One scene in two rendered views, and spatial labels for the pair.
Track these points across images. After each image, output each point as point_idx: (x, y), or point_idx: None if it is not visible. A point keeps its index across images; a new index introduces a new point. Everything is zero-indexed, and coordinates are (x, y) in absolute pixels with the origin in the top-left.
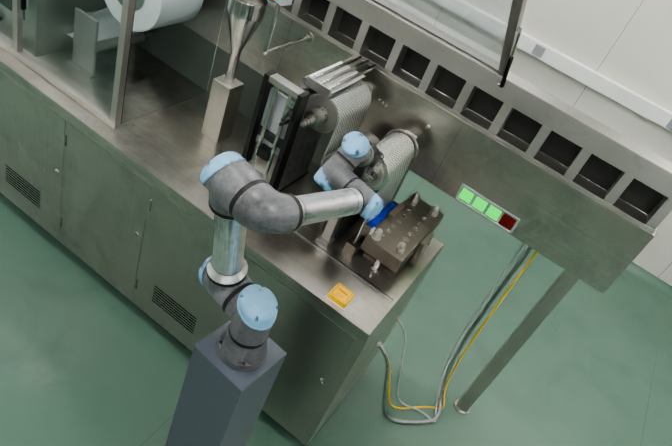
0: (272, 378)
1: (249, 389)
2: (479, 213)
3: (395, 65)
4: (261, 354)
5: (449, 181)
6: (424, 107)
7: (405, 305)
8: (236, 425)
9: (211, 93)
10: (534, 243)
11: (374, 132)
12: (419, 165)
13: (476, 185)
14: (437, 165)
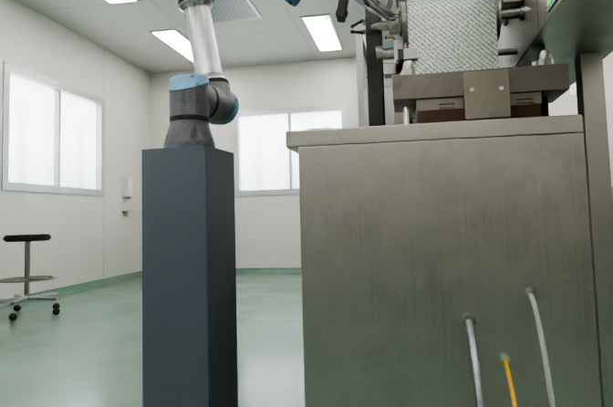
0: (196, 185)
1: (154, 160)
2: None
3: None
4: (178, 131)
5: (543, 2)
6: None
7: (559, 276)
8: (159, 239)
9: None
10: None
11: (514, 45)
12: (531, 26)
13: None
14: (535, 0)
